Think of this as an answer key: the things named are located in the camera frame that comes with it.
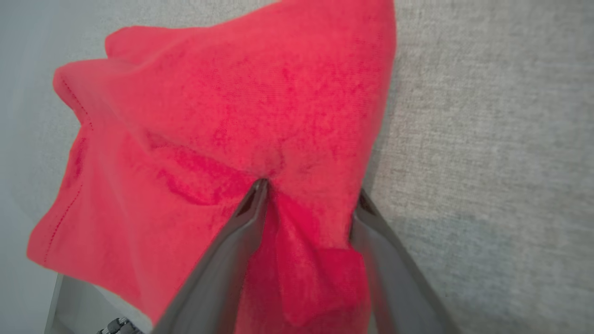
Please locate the grey ribbed metal part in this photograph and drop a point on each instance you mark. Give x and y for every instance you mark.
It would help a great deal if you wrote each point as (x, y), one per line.
(116, 327)

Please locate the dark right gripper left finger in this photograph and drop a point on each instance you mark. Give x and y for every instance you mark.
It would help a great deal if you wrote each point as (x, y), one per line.
(218, 278)

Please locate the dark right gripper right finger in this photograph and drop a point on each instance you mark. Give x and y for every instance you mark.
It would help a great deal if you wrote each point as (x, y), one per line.
(399, 287)

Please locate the red white basketball jersey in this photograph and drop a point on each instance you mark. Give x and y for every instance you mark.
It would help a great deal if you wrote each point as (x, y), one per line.
(232, 102)

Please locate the grey fabric sofa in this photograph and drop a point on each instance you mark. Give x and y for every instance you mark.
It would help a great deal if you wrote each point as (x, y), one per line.
(487, 139)

